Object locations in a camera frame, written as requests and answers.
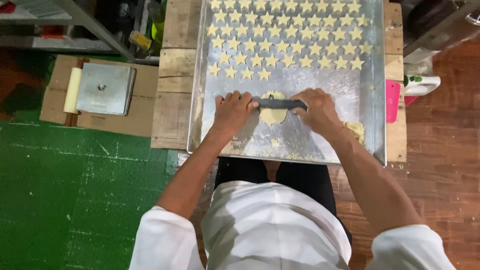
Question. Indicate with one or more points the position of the person's right hand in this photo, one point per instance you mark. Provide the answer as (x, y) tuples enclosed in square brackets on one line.
[(318, 110)]

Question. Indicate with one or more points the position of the person's left hand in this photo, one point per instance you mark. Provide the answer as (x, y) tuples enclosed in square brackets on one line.
[(230, 114)]

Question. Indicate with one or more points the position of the dark grey rolling rod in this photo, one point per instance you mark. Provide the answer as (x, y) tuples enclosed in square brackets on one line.
[(278, 104)]

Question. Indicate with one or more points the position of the large metal baking tray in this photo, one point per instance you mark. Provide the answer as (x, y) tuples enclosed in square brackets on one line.
[(292, 86)]

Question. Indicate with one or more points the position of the flattened dough sheet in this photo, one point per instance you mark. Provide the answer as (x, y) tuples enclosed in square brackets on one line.
[(272, 116)]

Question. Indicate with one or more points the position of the lump of leftover dough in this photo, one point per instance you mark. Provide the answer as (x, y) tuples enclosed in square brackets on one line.
[(355, 131)]

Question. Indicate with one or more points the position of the small dough scrap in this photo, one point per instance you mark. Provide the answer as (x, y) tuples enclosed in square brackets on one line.
[(275, 142)]

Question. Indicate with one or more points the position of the person's black trousers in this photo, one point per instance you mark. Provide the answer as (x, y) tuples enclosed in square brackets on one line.
[(307, 180)]

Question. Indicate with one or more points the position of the pink plastic scraper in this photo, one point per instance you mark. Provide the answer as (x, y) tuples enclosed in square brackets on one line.
[(392, 101)]

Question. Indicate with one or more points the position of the rows of star-shaped dough cookies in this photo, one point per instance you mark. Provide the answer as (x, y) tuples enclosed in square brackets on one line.
[(288, 37)]

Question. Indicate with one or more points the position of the brown cardboard sheet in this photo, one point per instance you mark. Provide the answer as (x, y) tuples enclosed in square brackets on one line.
[(144, 97)]

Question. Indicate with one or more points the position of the red plastic container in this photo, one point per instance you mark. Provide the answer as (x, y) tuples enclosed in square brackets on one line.
[(410, 100)]

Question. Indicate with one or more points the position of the white plastic jug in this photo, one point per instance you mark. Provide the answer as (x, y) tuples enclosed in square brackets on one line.
[(420, 85)]

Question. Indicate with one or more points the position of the yellow-green bottle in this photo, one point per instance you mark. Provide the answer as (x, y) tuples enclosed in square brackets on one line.
[(158, 30)]

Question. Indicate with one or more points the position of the yellow sponge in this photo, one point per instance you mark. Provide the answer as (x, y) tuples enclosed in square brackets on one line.
[(140, 40)]

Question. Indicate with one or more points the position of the person's white shirt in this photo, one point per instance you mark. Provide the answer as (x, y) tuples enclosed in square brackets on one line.
[(273, 228)]

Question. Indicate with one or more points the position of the square metal lid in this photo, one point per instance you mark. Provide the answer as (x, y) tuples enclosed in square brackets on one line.
[(103, 88)]

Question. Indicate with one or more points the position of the grey metal shelf rack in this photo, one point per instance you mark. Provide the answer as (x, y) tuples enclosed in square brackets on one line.
[(75, 41)]

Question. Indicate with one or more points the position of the grey metal frame furniture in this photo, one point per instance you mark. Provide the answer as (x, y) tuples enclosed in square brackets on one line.
[(435, 26)]

